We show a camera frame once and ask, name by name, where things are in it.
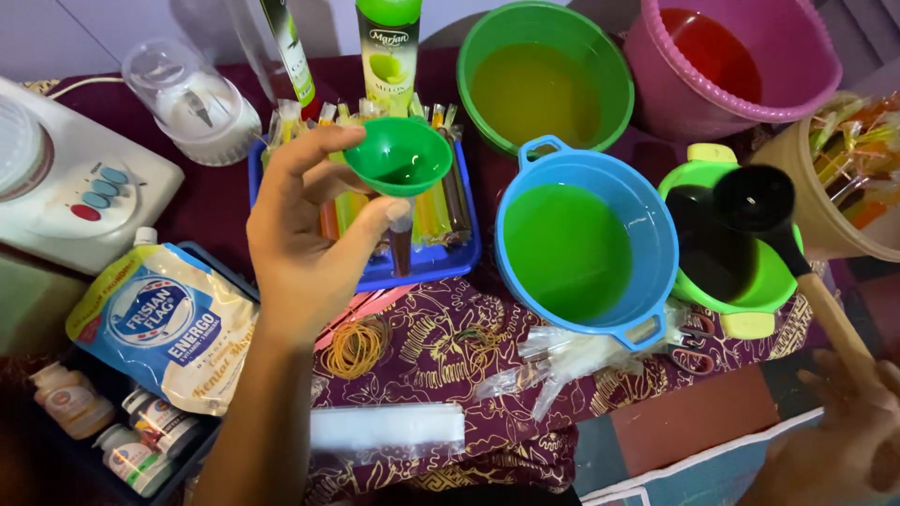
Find person's right hand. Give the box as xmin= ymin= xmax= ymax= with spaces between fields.
xmin=738 ymin=349 xmax=900 ymax=506

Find person's left hand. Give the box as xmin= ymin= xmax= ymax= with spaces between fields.
xmin=246 ymin=125 xmax=413 ymax=349

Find black ladle with wooden handle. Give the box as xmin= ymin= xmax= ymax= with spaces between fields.
xmin=713 ymin=164 xmax=877 ymax=382

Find brown-filled ice pop bag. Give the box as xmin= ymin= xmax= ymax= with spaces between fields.
xmin=388 ymin=197 xmax=416 ymax=279

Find green plastic funnel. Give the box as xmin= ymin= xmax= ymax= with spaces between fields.
xmin=343 ymin=117 xmax=454 ymax=198

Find blue and red floor mat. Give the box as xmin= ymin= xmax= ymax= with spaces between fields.
xmin=574 ymin=364 xmax=825 ymax=506

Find green pot with dark liquid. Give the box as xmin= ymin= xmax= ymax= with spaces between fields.
xmin=657 ymin=143 xmax=805 ymax=341

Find beige bucket of ice pops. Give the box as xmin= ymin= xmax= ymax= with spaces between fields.
xmin=748 ymin=91 xmax=900 ymax=263

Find heap of loose clear bags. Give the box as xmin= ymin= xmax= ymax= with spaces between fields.
xmin=474 ymin=301 xmax=695 ymax=423

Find blue basin with green liquid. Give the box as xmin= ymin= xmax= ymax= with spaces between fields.
xmin=494 ymin=135 xmax=680 ymax=351

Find pink basin with red liquid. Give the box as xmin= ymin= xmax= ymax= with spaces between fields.
xmin=623 ymin=0 xmax=844 ymax=143

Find maroon batik tablecloth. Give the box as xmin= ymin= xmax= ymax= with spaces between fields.
xmin=52 ymin=48 xmax=832 ymax=506

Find blue plastic tray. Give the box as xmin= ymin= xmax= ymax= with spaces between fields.
xmin=247 ymin=136 xmax=483 ymax=294

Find green basin with yellow liquid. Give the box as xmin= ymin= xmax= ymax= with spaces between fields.
xmin=456 ymin=1 xmax=636 ymax=158

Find row of colourful ice pops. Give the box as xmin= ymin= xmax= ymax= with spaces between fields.
xmin=262 ymin=97 xmax=473 ymax=248

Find stack of flat clear bags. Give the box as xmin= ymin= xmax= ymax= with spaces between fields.
xmin=308 ymin=401 xmax=467 ymax=458

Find pile of yellow rubber bands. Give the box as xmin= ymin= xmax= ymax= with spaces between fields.
xmin=322 ymin=317 xmax=392 ymax=381

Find pink plastic strips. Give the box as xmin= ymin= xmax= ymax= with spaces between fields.
xmin=314 ymin=284 xmax=417 ymax=353

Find green syrup bottle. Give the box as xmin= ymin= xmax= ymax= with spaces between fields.
xmin=354 ymin=0 xmax=423 ymax=119

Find clear bottle with dark label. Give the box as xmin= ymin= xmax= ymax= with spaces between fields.
xmin=259 ymin=0 xmax=322 ymax=122

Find blue and white milk pouch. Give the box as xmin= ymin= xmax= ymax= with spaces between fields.
xmin=65 ymin=226 xmax=260 ymax=417

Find small dark flavouring bottle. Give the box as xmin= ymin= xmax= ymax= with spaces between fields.
xmin=120 ymin=387 xmax=203 ymax=458

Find clear blender jar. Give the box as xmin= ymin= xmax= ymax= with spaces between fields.
xmin=121 ymin=38 xmax=263 ymax=168

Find small white flavouring bottle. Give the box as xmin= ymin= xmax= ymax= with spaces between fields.
xmin=93 ymin=423 xmax=177 ymax=497

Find dark blue storage tray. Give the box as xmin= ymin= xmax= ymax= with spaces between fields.
xmin=41 ymin=240 xmax=263 ymax=506

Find small orange flavouring bottle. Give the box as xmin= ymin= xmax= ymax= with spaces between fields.
xmin=29 ymin=361 xmax=116 ymax=441

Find white blender base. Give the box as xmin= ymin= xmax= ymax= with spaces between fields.
xmin=0 ymin=76 xmax=186 ymax=275

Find red-handled scissors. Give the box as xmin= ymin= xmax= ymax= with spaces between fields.
xmin=667 ymin=312 xmax=719 ymax=378

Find white power cable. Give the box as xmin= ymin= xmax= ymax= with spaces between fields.
xmin=27 ymin=75 xmax=125 ymax=99

